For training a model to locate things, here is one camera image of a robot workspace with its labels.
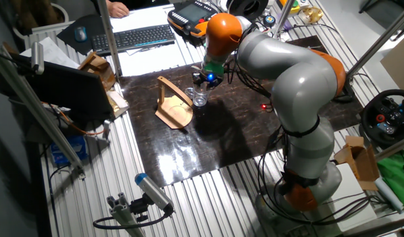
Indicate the grey computer mouse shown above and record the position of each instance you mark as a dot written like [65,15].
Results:
[80,34]

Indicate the black mouse pad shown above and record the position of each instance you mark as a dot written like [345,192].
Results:
[65,37]

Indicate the gold glass ornament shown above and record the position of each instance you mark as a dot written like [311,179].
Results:
[310,14]

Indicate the person in black top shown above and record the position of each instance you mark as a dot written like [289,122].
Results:
[142,3]

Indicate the black monitor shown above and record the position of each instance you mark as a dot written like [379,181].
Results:
[67,89]

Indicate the white paper sheet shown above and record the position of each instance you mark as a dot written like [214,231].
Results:
[54,52]

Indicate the open cardboard box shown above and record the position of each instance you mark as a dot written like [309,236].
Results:
[360,161]

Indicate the orange and black teach pendant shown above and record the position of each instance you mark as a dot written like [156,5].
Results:
[189,13]

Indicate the white roll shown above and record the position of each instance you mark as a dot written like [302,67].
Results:
[389,195]

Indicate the person's bare hand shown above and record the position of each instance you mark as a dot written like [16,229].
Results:
[118,10]

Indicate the small round blue disc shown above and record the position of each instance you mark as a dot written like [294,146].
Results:
[269,20]

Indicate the brown cardboard sheet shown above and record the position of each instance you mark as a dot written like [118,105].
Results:
[399,62]

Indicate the black racing steering wheel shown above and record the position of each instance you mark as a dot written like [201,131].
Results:
[386,118]

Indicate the small brown box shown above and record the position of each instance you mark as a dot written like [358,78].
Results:
[96,67]

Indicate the wooden cup rack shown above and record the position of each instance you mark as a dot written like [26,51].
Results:
[175,113]

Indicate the black filament spool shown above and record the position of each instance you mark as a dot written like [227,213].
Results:
[241,8]

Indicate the white board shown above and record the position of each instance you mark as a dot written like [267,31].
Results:
[353,197]

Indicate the grey camera with blue end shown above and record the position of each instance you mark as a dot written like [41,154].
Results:
[152,191]

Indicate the white desk pad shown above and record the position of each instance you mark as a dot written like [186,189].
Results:
[149,62]

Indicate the short aluminium profile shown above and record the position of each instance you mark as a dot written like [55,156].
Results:
[123,214]

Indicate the green cloth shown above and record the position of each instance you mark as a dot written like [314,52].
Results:
[396,177]

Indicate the aluminium frame pole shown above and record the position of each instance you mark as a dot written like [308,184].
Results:
[34,108]
[109,39]
[396,148]
[287,13]
[379,42]

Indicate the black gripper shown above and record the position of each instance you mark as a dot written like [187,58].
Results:
[208,79]

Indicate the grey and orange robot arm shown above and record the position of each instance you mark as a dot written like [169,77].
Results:
[297,82]

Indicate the black computer keyboard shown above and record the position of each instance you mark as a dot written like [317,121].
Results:
[139,36]

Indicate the small metal bracket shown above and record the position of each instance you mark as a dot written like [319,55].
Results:
[107,126]

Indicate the dark marble pattern mat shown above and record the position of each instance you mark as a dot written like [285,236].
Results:
[189,148]

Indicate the blue box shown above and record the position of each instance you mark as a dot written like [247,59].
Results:
[70,149]

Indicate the white and gold packet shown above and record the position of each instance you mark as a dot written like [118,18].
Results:
[118,103]

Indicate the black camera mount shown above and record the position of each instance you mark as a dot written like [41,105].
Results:
[139,207]

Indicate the black clamp with metal bar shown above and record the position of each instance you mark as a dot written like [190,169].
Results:
[348,93]

